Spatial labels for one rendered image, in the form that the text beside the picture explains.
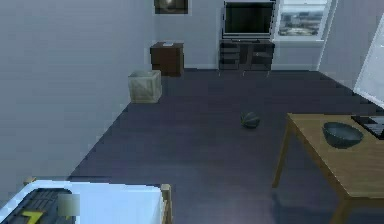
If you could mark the black toolbox with yellow latches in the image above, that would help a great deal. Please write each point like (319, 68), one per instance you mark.
(35, 208)

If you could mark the beige square bin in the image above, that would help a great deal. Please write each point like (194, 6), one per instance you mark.
(144, 87)

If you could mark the dark green striped ball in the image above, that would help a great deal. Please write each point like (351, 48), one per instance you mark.
(250, 120)

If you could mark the dark brown wooden cabinet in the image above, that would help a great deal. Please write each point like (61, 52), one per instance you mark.
(167, 59)

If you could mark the small pale flat object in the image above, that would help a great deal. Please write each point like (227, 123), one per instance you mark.
(168, 44)

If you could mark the black television stand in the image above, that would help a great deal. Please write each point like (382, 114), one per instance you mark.
(246, 55)

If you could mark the black television set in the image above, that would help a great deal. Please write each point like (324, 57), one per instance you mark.
(248, 18)

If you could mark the white framed window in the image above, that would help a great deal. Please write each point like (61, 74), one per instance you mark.
(301, 20)

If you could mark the dark grey bowl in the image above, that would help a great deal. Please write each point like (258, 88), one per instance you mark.
(342, 134)

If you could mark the pale grey cup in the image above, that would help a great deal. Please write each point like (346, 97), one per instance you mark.
(68, 204)

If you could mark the light wooden table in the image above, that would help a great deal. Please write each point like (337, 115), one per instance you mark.
(346, 163)

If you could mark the black laptop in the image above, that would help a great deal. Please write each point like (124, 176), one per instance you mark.
(371, 124)

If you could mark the dark framed wall picture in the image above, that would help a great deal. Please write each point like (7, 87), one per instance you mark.
(171, 6)

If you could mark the white bed with wooden frame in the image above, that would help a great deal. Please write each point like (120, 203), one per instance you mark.
(116, 203)

